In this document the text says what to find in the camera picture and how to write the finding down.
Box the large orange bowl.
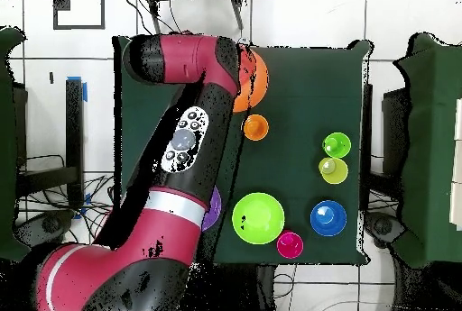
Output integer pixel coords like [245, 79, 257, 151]
[232, 45, 270, 114]

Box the orange cup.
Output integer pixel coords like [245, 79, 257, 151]
[243, 114, 270, 142]

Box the purple bowl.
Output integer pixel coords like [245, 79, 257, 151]
[200, 186, 223, 233]

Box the light green bowl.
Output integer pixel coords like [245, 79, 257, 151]
[231, 192, 286, 246]

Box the dark green table cloth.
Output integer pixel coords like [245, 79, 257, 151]
[113, 35, 373, 266]

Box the green cup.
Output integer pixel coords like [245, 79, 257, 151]
[321, 132, 352, 160]

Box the red cup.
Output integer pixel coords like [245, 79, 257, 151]
[276, 230, 305, 260]

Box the yellow cup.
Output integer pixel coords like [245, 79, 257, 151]
[318, 157, 350, 186]

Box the blue bowl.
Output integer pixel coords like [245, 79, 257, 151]
[310, 199, 348, 237]

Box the blue tape strip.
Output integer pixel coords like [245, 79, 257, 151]
[72, 192, 92, 221]
[66, 76, 88, 104]

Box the black metal stand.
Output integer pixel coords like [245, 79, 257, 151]
[15, 78, 85, 211]

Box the dark office chair base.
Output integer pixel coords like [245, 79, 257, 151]
[365, 211, 407, 249]
[15, 211, 75, 248]

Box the tangle of cables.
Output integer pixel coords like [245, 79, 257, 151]
[17, 153, 116, 243]

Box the black square frame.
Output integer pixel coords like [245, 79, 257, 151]
[52, 0, 106, 32]

